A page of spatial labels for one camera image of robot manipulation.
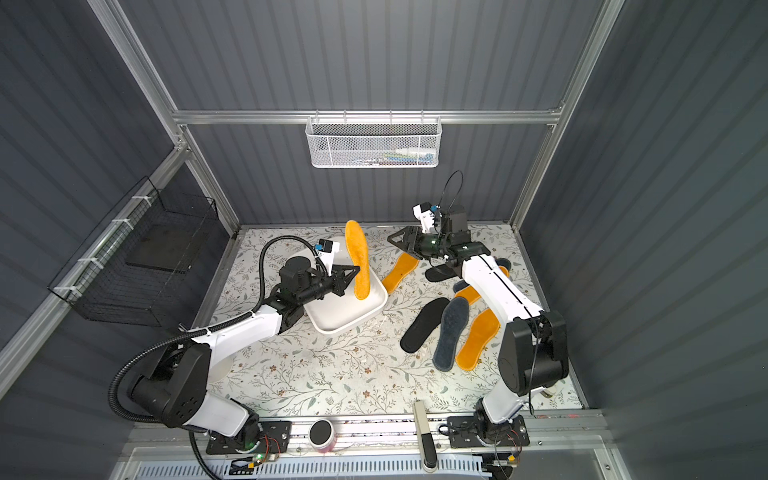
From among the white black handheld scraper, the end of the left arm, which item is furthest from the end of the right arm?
the white black handheld scraper

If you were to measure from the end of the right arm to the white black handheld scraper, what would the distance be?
40 cm

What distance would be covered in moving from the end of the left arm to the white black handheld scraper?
1.22ft

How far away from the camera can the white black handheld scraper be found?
68 cm

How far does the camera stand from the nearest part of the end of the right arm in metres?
0.63

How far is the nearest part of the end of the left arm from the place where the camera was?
669mm
